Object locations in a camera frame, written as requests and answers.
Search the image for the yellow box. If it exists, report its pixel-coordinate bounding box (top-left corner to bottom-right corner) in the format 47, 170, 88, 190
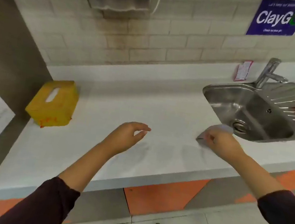
23, 75, 81, 132

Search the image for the steel sink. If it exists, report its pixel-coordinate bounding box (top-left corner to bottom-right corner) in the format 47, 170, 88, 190
197, 71, 295, 147

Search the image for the purple wall sign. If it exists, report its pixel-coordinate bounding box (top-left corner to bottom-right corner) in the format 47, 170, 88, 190
245, 0, 295, 41

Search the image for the grey cleaning cloth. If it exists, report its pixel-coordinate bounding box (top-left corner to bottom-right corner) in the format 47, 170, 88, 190
195, 121, 235, 151

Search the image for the person's left hand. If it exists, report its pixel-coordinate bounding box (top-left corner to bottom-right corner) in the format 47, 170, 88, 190
101, 118, 152, 161

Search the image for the person's right hand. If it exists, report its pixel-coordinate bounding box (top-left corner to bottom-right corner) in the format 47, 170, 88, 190
201, 127, 247, 166

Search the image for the pink sachet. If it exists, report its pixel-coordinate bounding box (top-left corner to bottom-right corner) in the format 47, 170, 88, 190
233, 59, 254, 84

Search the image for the steel faucet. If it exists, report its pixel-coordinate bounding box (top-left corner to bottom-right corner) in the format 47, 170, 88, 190
253, 56, 291, 93

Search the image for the brown cabinet side panel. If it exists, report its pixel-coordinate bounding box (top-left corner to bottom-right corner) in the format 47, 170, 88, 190
0, 0, 63, 197

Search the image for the person's right forearm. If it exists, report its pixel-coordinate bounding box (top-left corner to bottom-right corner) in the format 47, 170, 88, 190
217, 150, 295, 224

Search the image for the person's left forearm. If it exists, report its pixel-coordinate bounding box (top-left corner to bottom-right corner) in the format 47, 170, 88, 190
0, 129, 119, 224

